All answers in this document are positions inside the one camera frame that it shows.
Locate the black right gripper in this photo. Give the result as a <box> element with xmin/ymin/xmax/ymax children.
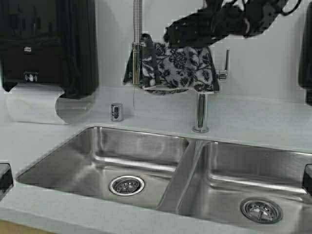
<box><xmin>162</xmin><ymin>7</ymin><xmax>220</xmax><ymax>48</ymax></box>

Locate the black white floral cloth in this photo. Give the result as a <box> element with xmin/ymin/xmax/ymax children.
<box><xmin>138</xmin><ymin>34</ymin><xmax>220</xmax><ymax>95</ymax></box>

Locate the black right robot base corner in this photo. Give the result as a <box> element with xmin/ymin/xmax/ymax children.
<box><xmin>302</xmin><ymin>164</ymin><xmax>312</xmax><ymax>195</ymax></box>

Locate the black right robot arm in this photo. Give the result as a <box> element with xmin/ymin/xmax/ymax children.
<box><xmin>163</xmin><ymin>0</ymin><xmax>301</xmax><ymax>47</ymax></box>

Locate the black left robot base corner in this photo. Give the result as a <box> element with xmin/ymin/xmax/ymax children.
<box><xmin>0</xmin><ymin>163</ymin><xmax>14</xmax><ymax>200</ymax></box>

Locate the black soap dispenser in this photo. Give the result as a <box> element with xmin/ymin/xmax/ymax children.
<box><xmin>298</xmin><ymin>1</ymin><xmax>312</xmax><ymax>106</ymax></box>

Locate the chrome pull-down kitchen faucet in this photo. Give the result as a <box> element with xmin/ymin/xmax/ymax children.
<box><xmin>130</xmin><ymin>0</ymin><xmax>230</xmax><ymax>133</ymax></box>

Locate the chrome countertop air gap cap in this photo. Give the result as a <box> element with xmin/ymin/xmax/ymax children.
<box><xmin>111</xmin><ymin>103</ymin><xmax>123</xmax><ymax>122</ymax></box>

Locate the black paper towel dispenser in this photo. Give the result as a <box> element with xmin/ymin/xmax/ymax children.
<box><xmin>0</xmin><ymin>0</ymin><xmax>99</xmax><ymax>99</ymax></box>

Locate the stainless double bowl sink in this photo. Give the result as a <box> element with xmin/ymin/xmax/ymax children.
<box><xmin>17</xmin><ymin>126</ymin><xmax>312</xmax><ymax>234</ymax></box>

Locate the left sink drain strainer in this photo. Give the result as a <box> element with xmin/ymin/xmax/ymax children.
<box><xmin>109</xmin><ymin>175</ymin><xmax>145</xmax><ymax>196</ymax></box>

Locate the sink drain strainer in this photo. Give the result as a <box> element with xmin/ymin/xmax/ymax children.
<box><xmin>240</xmin><ymin>197</ymin><xmax>283</xmax><ymax>224</ymax></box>
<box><xmin>109</xmin><ymin>175</ymin><xmax>145</xmax><ymax>196</ymax></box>

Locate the right sink drain strainer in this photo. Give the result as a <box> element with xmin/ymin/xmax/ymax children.
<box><xmin>240</xmin><ymin>197</ymin><xmax>283</xmax><ymax>224</ymax></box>

